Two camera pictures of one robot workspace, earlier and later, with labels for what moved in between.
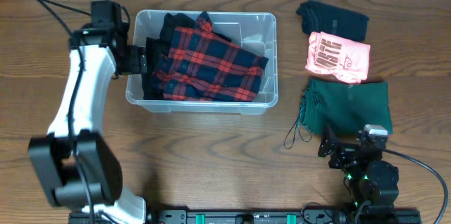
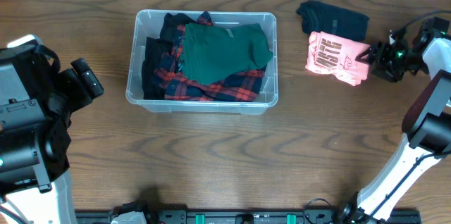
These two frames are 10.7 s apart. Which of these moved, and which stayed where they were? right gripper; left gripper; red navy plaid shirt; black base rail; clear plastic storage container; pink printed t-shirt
Moved: right gripper; left gripper
Stayed: pink printed t-shirt; black base rail; red navy plaid shirt; clear plastic storage container
